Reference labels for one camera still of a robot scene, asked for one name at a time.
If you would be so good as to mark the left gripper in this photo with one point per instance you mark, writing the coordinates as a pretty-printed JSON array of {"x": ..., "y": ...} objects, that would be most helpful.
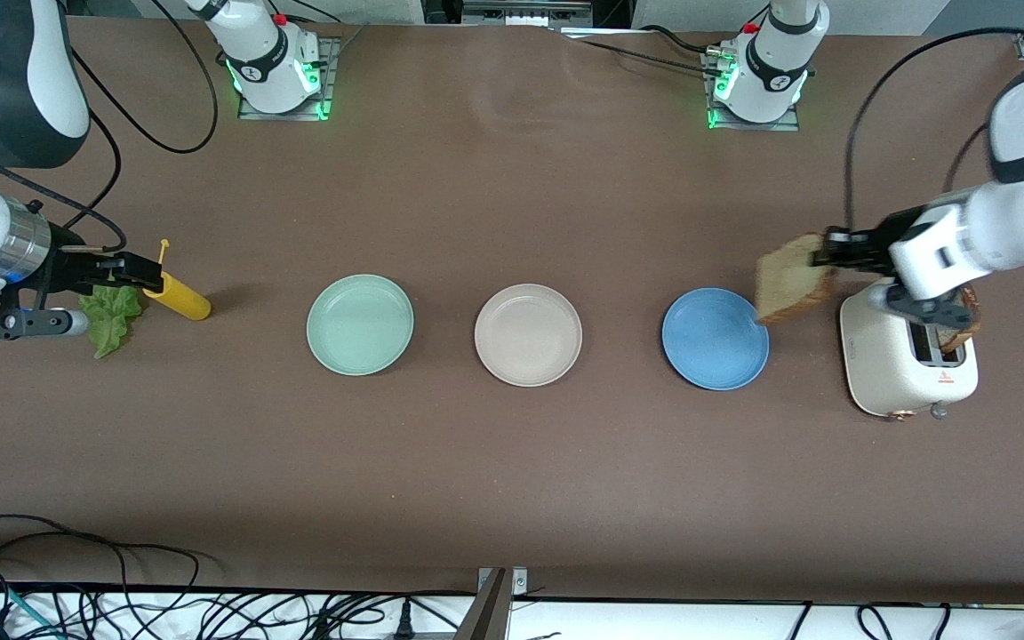
[{"x": 868, "y": 250}]

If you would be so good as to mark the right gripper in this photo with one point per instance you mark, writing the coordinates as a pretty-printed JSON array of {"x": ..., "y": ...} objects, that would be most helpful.
[{"x": 73, "y": 269}]

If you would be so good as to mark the yellow mustard squeeze bottle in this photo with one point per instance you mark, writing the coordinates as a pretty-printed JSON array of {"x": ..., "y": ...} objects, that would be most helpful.
[{"x": 179, "y": 298}]

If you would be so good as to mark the green lettuce leaf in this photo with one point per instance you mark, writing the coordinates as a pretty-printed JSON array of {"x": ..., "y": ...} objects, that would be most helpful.
[{"x": 112, "y": 324}]

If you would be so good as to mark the brown bread slice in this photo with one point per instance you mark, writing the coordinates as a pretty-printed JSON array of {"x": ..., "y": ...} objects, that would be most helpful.
[
  {"x": 788, "y": 284},
  {"x": 961, "y": 336}
]

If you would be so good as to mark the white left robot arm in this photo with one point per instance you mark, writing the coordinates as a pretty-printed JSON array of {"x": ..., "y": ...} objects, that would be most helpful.
[{"x": 1010, "y": 231}]

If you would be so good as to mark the blue plate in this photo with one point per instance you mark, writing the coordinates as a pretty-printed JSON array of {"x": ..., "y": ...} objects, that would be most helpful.
[{"x": 715, "y": 339}]

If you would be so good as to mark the green plate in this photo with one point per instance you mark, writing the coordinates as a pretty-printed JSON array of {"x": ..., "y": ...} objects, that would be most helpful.
[{"x": 359, "y": 324}]

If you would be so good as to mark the beige plate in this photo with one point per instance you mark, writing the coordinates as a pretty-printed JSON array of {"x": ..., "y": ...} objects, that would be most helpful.
[{"x": 528, "y": 335}]

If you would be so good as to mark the white toaster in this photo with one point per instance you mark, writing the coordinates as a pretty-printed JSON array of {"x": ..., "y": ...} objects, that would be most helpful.
[{"x": 876, "y": 364}]

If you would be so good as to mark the black equipment rack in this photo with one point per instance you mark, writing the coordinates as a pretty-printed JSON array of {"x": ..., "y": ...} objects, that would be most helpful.
[{"x": 525, "y": 11}]

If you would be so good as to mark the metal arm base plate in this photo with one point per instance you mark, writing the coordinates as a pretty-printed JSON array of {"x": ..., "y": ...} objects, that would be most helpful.
[
  {"x": 332, "y": 80},
  {"x": 756, "y": 126}
]

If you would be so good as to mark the metal table bracket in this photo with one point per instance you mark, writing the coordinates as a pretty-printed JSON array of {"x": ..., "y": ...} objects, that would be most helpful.
[{"x": 494, "y": 604}]

